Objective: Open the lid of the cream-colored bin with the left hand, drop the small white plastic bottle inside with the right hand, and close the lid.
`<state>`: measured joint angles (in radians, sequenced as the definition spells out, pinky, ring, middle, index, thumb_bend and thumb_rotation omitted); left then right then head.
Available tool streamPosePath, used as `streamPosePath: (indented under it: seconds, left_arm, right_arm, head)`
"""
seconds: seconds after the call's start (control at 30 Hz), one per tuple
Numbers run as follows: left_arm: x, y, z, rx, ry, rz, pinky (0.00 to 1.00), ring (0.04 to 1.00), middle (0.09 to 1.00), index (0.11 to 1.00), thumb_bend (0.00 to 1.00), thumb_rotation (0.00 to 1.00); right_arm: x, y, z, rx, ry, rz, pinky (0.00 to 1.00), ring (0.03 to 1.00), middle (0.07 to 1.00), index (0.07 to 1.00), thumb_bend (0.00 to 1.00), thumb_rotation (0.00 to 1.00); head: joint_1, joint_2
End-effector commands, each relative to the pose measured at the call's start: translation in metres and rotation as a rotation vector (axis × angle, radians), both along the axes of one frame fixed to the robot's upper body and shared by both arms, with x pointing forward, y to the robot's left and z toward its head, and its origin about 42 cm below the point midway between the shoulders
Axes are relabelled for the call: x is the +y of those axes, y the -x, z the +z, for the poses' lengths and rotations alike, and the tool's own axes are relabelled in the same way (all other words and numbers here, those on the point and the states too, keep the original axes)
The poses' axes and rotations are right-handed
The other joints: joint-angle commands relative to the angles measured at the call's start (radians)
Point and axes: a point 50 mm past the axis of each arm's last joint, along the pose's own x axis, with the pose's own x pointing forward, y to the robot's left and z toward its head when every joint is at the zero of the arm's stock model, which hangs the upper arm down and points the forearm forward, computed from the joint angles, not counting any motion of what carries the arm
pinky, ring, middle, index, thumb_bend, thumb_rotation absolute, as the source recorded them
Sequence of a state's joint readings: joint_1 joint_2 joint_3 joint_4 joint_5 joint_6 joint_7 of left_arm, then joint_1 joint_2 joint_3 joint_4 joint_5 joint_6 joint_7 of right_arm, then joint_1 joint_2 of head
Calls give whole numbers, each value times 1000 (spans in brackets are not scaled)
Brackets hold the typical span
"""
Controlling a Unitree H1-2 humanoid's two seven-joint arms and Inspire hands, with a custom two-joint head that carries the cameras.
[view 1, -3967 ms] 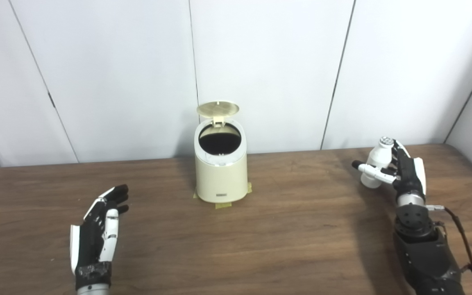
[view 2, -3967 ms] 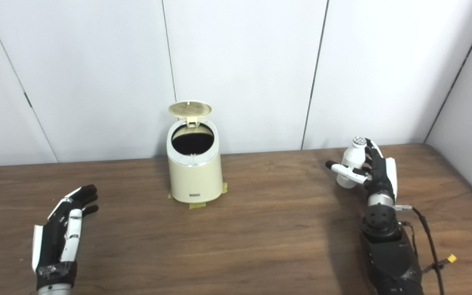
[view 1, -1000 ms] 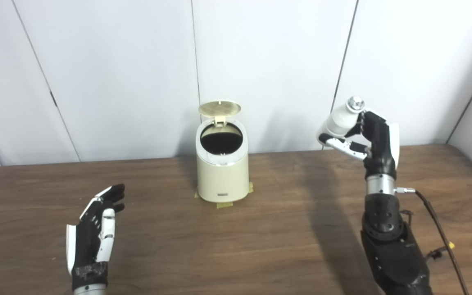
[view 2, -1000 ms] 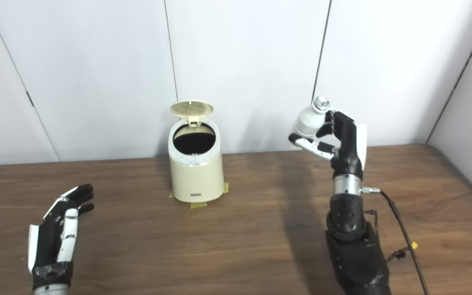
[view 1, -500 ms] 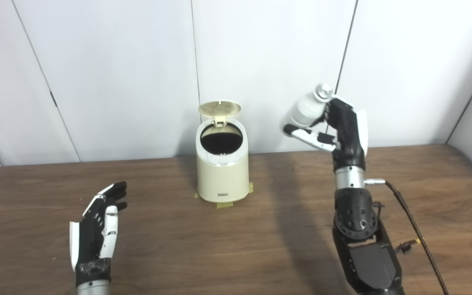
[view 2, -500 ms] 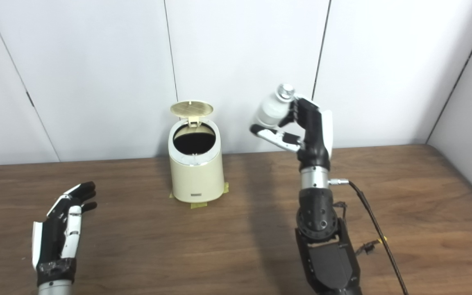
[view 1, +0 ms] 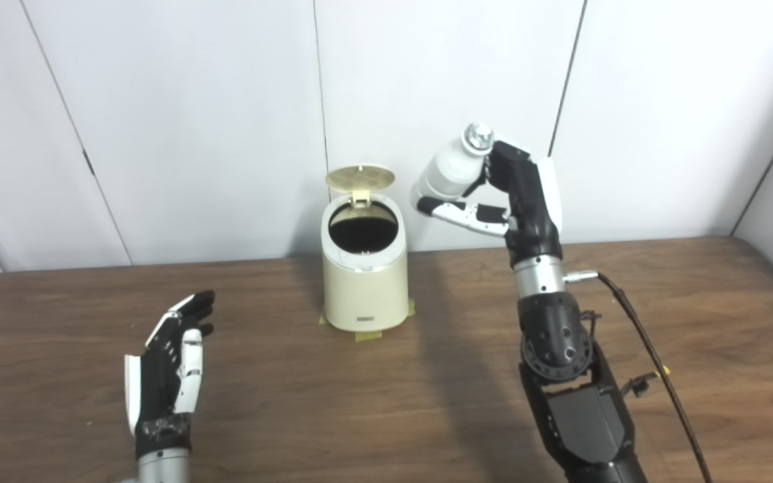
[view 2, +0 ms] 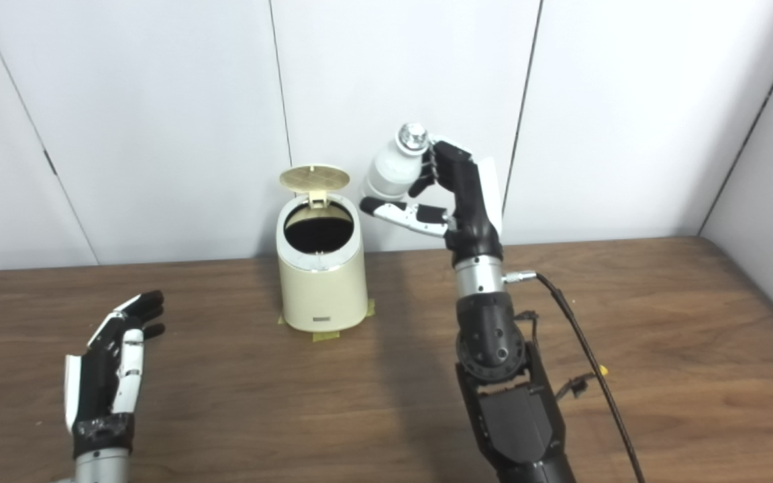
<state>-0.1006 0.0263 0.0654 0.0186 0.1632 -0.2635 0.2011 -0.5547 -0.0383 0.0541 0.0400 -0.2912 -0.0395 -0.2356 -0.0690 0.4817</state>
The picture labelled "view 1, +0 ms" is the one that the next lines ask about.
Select cream round bin lid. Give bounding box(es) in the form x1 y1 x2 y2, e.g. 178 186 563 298
325 164 396 209

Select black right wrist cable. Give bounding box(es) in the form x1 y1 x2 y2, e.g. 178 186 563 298
564 270 713 483

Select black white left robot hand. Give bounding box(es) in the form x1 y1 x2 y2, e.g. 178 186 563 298
124 290 216 457

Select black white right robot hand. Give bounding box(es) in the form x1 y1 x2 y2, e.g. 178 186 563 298
417 140 563 268

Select small white plastic bottle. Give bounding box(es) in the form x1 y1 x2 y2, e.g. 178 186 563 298
410 123 496 212

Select cream-colored bin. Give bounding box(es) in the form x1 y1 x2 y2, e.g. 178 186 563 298
321 193 409 332

